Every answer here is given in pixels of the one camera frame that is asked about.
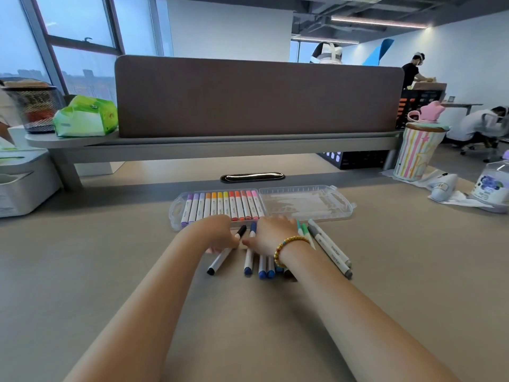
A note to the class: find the person's left hand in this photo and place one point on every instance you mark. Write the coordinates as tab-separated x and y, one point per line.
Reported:
218	234

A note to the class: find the person's right hand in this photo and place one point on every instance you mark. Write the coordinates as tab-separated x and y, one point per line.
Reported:
272	234

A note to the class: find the black-ended white marker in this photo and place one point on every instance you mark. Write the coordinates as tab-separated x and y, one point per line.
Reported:
218	264

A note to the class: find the group of warm-coloured white markers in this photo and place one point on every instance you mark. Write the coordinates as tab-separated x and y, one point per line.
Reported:
222	204

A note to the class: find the navy-ended white marker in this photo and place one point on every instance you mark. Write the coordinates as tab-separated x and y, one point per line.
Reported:
248	262

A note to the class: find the clear plastic marker case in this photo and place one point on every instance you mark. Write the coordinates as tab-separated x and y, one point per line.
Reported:
306	202

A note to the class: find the group of cool-coloured white markers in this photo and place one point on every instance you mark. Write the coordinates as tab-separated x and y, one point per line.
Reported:
332	252

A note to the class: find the person's left forearm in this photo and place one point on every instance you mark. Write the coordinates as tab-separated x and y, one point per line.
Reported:
139	322

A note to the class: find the person's right forearm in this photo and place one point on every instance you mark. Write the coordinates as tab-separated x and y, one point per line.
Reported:
358	326

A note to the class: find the white desk organizer box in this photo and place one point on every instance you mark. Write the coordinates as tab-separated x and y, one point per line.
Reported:
28	186

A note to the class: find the small white box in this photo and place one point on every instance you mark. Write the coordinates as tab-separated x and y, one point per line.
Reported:
18	137

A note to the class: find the black smartphone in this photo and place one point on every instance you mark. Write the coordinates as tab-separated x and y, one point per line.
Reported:
252	177

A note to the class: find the grey desk riser shelf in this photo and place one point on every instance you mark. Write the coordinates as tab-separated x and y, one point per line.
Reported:
218	149

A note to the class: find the brown fabric desk divider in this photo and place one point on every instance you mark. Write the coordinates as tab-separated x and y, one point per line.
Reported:
258	97

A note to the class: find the striped tumbler pink lid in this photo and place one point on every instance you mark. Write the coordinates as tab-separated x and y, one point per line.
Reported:
417	155

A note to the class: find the white plush toy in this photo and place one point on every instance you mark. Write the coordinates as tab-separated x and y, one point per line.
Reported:
443	188

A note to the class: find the green tissue pack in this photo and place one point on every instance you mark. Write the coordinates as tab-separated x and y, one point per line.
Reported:
83	119

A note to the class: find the white tissue paper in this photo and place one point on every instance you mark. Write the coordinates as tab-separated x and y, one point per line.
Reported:
457	200

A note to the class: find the black plastic file rack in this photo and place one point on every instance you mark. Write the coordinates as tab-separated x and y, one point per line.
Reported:
417	99

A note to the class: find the linear ceiling light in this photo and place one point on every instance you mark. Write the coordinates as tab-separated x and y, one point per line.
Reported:
326	39
377	22

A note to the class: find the black mesh pen holder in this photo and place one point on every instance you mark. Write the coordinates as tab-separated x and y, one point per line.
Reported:
36	107

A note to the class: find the clear bottle purple cap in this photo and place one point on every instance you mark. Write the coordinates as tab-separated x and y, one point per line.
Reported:
491	186

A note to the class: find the grey office desk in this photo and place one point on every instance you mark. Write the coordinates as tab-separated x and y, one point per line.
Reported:
461	104

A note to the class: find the dark window frame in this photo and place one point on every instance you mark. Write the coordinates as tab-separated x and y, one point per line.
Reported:
83	41

